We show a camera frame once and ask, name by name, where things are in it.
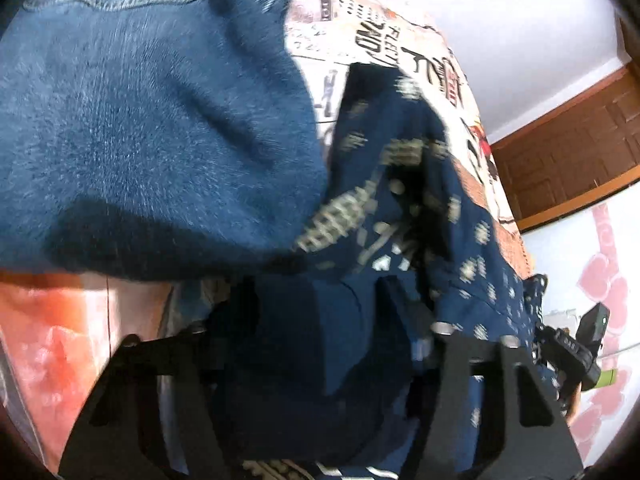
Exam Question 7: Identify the blue jeans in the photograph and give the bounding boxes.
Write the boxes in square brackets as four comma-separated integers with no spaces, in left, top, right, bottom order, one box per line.
[0,0,332,282]

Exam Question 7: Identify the sliding door with pink hearts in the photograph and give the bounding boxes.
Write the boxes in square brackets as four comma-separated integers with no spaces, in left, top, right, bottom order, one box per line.
[520,195,640,463]

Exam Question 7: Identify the printed blanket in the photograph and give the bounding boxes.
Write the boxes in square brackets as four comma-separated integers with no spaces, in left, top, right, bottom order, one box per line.
[284,0,535,282]

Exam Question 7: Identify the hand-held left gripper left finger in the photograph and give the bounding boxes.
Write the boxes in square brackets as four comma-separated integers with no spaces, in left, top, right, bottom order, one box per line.
[57,280,262,480]

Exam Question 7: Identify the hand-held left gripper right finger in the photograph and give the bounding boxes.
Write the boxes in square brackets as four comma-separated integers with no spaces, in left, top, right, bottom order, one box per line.
[380,277,586,480]

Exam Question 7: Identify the navy patterned dress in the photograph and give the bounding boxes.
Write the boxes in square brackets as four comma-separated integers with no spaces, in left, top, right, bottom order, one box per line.
[207,62,573,480]

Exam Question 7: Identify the brown wooden door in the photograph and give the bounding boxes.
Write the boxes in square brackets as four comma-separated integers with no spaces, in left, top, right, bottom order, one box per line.
[491,15,640,234]

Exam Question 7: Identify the orange floral bedsheet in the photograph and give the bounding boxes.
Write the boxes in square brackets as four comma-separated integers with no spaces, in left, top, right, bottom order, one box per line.
[0,269,203,463]

